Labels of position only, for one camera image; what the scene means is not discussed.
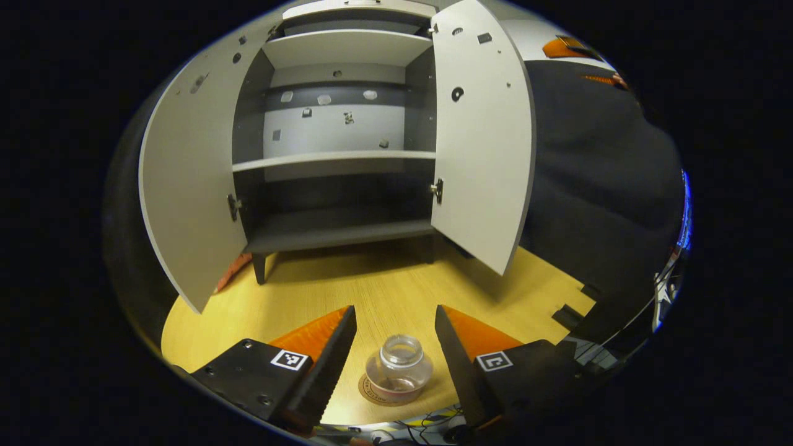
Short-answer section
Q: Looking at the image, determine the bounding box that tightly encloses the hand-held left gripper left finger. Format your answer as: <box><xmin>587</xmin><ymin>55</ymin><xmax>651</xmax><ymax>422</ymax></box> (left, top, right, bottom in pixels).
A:
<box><xmin>186</xmin><ymin>305</ymin><xmax>358</xmax><ymax>434</ymax></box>

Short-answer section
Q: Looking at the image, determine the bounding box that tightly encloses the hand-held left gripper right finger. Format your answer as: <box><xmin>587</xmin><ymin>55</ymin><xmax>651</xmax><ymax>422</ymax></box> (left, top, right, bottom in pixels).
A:
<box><xmin>435</xmin><ymin>304</ymin><xmax>595</xmax><ymax>434</ymax></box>

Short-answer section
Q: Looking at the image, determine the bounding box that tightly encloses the clear bottle with pink label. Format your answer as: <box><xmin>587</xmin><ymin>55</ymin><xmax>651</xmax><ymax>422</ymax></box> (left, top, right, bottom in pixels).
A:
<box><xmin>366</xmin><ymin>334</ymin><xmax>434</xmax><ymax>400</ymax></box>

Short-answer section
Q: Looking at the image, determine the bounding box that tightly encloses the grey and white cabinet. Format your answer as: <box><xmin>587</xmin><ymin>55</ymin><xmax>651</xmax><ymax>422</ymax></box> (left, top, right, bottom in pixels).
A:
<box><xmin>230</xmin><ymin>0</ymin><xmax>442</xmax><ymax>286</ymax></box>

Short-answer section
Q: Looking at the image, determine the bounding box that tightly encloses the white cabinet shelf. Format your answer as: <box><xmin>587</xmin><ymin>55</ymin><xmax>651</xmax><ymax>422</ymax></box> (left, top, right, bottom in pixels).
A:
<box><xmin>232</xmin><ymin>151</ymin><xmax>437</xmax><ymax>174</ymax></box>
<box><xmin>261</xmin><ymin>29</ymin><xmax>433</xmax><ymax>69</ymax></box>

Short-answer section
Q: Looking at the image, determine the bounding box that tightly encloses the white cabinet drawer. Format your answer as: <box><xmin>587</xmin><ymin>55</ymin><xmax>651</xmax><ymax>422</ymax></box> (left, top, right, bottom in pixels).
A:
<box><xmin>282</xmin><ymin>0</ymin><xmax>438</xmax><ymax>19</ymax></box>

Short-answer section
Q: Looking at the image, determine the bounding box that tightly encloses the black backdrop cloth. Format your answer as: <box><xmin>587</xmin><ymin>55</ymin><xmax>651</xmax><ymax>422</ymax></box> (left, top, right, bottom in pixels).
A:
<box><xmin>102</xmin><ymin>37</ymin><xmax>690</xmax><ymax>366</ymax></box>

